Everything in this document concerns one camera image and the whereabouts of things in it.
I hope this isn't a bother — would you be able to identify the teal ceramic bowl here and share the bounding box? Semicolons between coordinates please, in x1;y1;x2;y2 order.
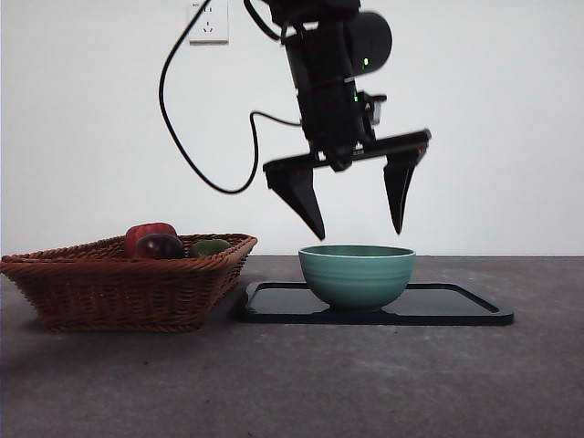
298;245;417;314

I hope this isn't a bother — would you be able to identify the green avocado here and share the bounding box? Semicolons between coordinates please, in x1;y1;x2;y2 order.
188;239;232;259

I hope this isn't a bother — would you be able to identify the dark rectangular tray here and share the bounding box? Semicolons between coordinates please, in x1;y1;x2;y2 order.
233;281;516;326

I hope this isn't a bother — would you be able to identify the dark purple onion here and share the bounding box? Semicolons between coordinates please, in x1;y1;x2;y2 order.
135;234;185;260

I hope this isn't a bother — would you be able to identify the red apple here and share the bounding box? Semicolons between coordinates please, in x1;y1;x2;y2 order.
125;223;178;257

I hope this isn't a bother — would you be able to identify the brown wicker basket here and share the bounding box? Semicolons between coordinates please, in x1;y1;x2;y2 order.
0;233;260;334

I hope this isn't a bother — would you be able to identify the pale grey left wrist camera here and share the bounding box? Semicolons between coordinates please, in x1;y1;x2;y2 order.
363;92;388;127

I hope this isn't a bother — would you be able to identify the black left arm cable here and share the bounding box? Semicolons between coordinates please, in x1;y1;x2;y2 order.
158;0;303;195

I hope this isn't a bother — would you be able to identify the white wall socket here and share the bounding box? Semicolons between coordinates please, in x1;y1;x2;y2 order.
189;0;230;46

